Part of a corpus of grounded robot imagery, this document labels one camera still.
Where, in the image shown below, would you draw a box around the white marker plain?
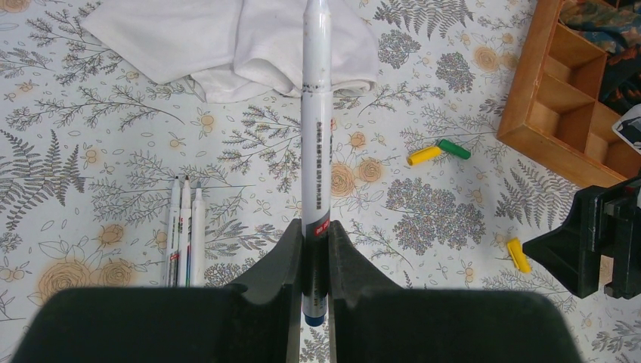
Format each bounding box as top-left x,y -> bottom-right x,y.
190,182 -> 206,287

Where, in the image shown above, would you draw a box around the patterned fabric strip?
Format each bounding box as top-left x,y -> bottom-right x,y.
559,1 -> 640,115

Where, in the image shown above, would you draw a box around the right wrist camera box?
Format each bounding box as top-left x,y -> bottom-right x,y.
612,104 -> 641,154

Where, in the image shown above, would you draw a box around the wooden compartment tray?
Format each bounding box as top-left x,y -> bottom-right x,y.
497,0 -> 640,188

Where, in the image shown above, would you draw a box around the yellow pen cap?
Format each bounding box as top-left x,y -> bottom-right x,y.
407,146 -> 442,166
506,237 -> 531,274

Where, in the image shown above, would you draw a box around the green pen cap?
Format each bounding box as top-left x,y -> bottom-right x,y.
437,139 -> 471,160

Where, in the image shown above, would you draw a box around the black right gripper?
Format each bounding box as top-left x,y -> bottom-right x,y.
523,175 -> 640,299

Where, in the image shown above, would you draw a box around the white crumpled cloth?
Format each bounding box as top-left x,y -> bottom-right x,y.
79,0 -> 379,104

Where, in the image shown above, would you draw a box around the white marker green end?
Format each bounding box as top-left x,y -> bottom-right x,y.
165,176 -> 181,287

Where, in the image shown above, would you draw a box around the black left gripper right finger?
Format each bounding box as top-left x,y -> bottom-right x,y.
329,221 -> 581,362

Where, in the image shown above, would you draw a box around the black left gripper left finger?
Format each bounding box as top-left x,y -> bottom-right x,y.
13,220 -> 302,362

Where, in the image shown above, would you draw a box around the white marker grey tip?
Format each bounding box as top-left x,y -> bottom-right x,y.
178,175 -> 192,287

